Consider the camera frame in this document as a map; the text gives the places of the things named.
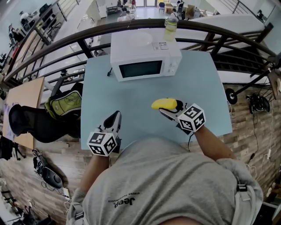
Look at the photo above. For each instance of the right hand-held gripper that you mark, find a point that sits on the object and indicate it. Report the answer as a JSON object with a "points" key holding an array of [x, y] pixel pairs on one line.
{"points": [[192, 118]]}

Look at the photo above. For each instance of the person's right forearm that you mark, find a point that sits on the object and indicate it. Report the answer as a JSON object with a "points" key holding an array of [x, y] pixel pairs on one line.
{"points": [[211, 145]]}

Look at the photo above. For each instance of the white microwave oven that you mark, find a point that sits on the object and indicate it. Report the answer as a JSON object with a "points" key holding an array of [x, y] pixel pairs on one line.
{"points": [[142, 59]]}

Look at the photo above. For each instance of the black office chair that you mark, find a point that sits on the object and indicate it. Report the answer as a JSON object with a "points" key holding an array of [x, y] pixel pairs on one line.
{"points": [[41, 125]]}

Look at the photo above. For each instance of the black round floor device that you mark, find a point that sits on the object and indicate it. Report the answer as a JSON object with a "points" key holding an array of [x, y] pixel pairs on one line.
{"points": [[51, 178]]}

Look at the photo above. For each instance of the black stand with wheel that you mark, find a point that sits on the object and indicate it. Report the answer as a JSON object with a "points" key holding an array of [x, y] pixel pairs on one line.
{"points": [[248, 84]]}

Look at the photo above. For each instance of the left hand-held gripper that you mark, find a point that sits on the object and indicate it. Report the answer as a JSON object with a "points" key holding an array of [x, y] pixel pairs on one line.
{"points": [[102, 142]]}

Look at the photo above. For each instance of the person's left forearm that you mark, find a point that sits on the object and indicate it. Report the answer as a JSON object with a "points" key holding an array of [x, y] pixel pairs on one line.
{"points": [[94, 171]]}

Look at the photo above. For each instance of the light wooden desk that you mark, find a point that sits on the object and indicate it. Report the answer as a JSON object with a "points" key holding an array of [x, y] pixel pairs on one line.
{"points": [[24, 101]]}

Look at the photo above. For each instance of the yellow corn cob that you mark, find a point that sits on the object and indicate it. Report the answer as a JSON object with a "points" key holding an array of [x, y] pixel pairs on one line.
{"points": [[163, 104]]}

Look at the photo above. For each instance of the clear green-lid water bottle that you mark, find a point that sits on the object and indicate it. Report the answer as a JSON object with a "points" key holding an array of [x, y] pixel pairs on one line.
{"points": [[171, 28]]}

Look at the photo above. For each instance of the green backpack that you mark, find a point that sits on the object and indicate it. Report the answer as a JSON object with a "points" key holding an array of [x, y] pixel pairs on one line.
{"points": [[63, 103]]}

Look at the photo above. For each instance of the person's grey shirt torso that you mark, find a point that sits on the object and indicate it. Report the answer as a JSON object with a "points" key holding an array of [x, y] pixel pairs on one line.
{"points": [[164, 182]]}

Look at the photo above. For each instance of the dark curved railing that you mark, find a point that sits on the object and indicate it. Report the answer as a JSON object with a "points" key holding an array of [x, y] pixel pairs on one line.
{"points": [[65, 41]]}

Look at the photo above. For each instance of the black microwave power plug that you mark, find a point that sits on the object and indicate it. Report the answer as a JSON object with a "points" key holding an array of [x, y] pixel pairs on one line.
{"points": [[109, 73]]}

